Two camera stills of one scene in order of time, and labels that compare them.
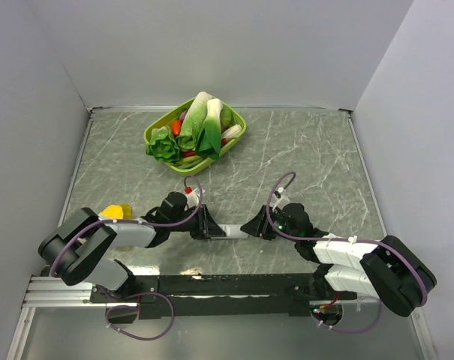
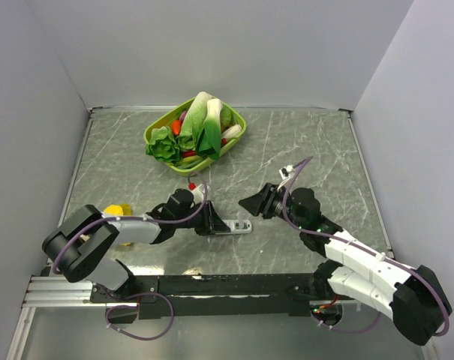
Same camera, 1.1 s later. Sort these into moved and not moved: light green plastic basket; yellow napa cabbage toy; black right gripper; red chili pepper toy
Moved: black right gripper
Not moved: red chili pepper toy; yellow napa cabbage toy; light green plastic basket
